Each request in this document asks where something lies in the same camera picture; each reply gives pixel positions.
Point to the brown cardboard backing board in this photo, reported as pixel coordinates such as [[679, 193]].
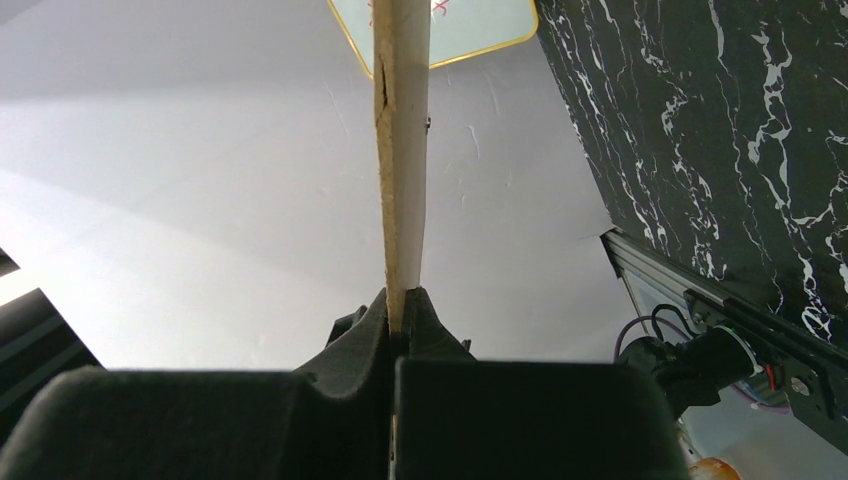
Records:
[[401, 31]]

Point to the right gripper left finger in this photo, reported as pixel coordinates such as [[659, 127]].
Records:
[[328, 419]]

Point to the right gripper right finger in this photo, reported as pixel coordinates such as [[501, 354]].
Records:
[[458, 417]]

